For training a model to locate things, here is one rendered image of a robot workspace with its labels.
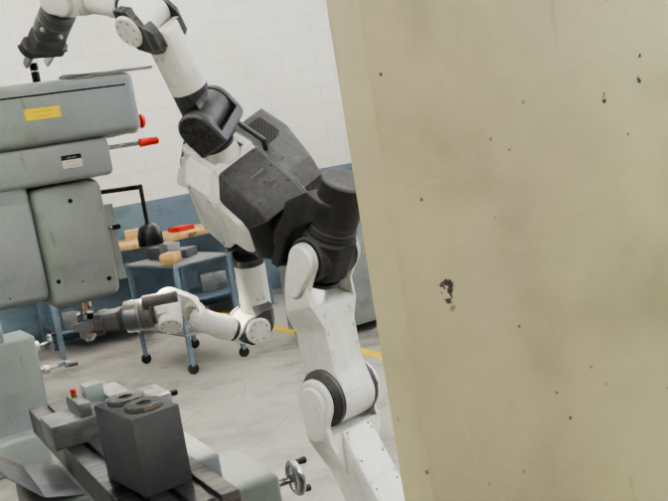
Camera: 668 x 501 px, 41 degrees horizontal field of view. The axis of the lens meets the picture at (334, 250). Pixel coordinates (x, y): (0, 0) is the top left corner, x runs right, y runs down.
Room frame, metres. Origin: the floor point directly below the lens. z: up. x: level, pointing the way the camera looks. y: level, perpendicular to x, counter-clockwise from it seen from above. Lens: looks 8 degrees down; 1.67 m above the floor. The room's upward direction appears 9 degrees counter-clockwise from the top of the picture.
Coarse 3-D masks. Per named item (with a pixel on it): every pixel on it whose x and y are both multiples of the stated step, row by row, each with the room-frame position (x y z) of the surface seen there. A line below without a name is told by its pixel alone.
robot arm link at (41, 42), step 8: (40, 24) 2.29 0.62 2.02; (32, 32) 2.33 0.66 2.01; (40, 32) 2.31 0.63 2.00; (48, 32) 2.30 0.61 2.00; (56, 32) 2.30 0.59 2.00; (64, 32) 2.31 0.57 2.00; (24, 40) 2.35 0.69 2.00; (32, 40) 2.34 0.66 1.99; (40, 40) 2.33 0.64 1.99; (48, 40) 2.32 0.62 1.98; (56, 40) 2.32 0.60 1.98; (64, 40) 2.34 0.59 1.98; (24, 48) 2.34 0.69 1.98; (32, 48) 2.34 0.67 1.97; (40, 48) 2.35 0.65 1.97; (48, 48) 2.36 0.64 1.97; (56, 48) 2.38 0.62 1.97; (64, 48) 2.41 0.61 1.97; (32, 56) 2.35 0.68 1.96; (40, 56) 2.37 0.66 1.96; (48, 56) 2.38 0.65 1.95; (56, 56) 2.40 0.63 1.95
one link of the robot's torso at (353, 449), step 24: (312, 384) 2.11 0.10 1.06; (312, 408) 2.11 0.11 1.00; (312, 432) 2.12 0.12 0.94; (336, 432) 2.12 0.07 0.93; (360, 432) 2.15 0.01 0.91; (336, 456) 2.11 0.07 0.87; (360, 456) 2.11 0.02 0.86; (384, 456) 2.15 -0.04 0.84; (336, 480) 2.16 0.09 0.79; (360, 480) 2.09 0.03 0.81; (384, 480) 2.10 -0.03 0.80
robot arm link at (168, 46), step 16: (176, 16) 2.15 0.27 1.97; (128, 32) 2.10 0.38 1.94; (144, 32) 2.08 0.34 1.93; (160, 32) 2.10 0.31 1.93; (176, 32) 2.12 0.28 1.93; (144, 48) 2.11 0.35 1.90; (160, 48) 2.10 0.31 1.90; (176, 48) 2.12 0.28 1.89; (160, 64) 2.14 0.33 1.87; (176, 64) 2.13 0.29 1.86; (192, 64) 2.16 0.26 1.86; (176, 80) 2.15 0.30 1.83; (192, 80) 2.16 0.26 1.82; (176, 96) 2.18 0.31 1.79
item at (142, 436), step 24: (96, 408) 2.11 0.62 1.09; (120, 408) 2.06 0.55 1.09; (144, 408) 1.99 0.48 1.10; (168, 408) 2.01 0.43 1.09; (120, 432) 2.01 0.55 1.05; (144, 432) 1.97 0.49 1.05; (168, 432) 2.00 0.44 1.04; (120, 456) 2.04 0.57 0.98; (144, 456) 1.96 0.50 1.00; (168, 456) 1.99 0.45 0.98; (120, 480) 2.06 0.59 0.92; (144, 480) 1.95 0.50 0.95; (168, 480) 1.99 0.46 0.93
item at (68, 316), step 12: (168, 228) 8.83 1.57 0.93; (180, 228) 8.71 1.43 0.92; (192, 228) 8.79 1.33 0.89; (204, 228) 8.71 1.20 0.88; (120, 240) 8.89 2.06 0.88; (132, 240) 8.68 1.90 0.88; (168, 240) 8.40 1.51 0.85; (204, 276) 8.85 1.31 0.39; (216, 276) 8.88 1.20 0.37; (204, 288) 8.84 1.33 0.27; (216, 288) 8.87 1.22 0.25; (228, 288) 8.87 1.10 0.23; (60, 312) 8.08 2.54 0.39; (72, 312) 8.03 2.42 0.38; (48, 324) 8.49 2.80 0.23; (60, 324) 8.38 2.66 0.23; (72, 324) 8.02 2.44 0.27; (60, 336) 7.88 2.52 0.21; (60, 348) 7.87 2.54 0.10
